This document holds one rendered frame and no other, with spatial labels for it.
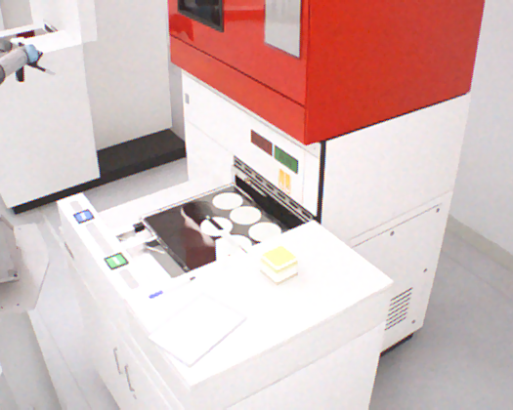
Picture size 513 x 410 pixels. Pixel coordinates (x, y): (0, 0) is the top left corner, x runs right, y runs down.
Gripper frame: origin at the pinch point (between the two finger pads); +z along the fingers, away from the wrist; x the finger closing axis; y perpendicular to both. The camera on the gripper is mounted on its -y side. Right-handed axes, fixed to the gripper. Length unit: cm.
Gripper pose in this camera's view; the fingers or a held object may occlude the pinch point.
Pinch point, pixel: (47, 70)
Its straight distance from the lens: 286.2
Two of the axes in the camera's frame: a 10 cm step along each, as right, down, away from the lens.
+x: -7.3, -4.2, 5.3
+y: 4.5, -8.9, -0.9
